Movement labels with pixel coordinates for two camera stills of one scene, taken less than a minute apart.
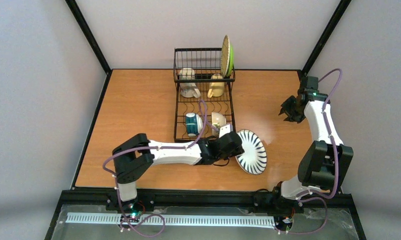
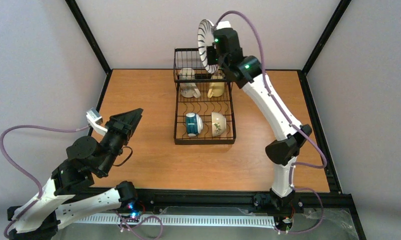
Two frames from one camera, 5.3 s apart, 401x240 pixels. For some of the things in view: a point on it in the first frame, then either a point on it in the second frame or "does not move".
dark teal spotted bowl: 194,124 does not move
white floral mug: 188,89 does not move
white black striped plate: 253,160 to 205,39
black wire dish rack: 203,104 does not move
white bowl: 218,119 does not move
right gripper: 292,109 to 215,55
